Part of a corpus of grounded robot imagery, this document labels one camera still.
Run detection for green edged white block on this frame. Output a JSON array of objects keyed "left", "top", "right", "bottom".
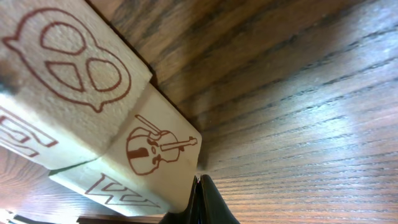
[{"left": 49, "top": 84, "right": 202, "bottom": 217}]

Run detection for white letter E block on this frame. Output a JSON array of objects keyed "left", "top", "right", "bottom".
[{"left": 1, "top": 0, "right": 152, "bottom": 169}]

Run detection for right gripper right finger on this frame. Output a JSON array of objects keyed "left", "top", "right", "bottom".
[{"left": 197, "top": 174, "right": 239, "bottom": 224}]

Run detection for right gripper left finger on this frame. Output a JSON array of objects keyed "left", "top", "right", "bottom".
[{"left": 159, "top": 176, "right": 198, "bottom": 224}]

